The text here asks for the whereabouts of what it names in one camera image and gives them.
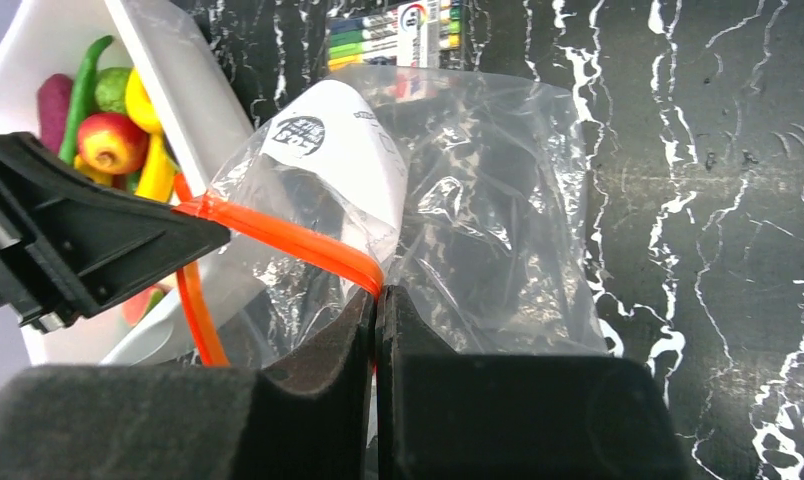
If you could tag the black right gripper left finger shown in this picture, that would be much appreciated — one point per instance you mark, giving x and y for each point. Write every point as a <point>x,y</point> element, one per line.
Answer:
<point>302,417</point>

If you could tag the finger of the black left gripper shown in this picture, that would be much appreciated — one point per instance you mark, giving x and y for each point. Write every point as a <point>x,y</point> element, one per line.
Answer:
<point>71,249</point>

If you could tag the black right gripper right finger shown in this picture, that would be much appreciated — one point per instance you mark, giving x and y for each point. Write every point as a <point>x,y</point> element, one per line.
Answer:
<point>447,415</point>

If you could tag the purple sweet potato toy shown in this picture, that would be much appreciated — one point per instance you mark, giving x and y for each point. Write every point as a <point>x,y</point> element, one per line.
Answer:
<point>53,100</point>

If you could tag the yellow banana toy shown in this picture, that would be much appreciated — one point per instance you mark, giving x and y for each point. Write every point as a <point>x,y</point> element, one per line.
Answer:
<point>157,175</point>
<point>139,106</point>

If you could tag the clear orange-zip bag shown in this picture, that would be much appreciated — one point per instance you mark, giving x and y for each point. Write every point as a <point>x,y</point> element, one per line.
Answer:
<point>466,189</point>

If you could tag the white plastic food bin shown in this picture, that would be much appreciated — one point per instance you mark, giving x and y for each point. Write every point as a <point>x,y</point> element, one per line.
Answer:
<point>203,121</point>

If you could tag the yellow lemon toy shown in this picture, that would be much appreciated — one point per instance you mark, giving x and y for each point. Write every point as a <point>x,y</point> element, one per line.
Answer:
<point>98,177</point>

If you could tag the watermelon slice toy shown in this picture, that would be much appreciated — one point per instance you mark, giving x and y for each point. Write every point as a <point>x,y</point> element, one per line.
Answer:
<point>137,307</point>

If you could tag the red yellow apple toy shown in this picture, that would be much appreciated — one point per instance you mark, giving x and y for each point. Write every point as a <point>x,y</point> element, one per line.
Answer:
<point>112,143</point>

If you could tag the green custard apple toy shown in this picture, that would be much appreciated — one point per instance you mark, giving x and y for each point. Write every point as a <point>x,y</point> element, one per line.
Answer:
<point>111,83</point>

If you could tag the pack of coloured markers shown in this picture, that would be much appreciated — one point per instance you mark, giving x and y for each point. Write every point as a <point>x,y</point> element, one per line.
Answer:
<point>425,34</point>

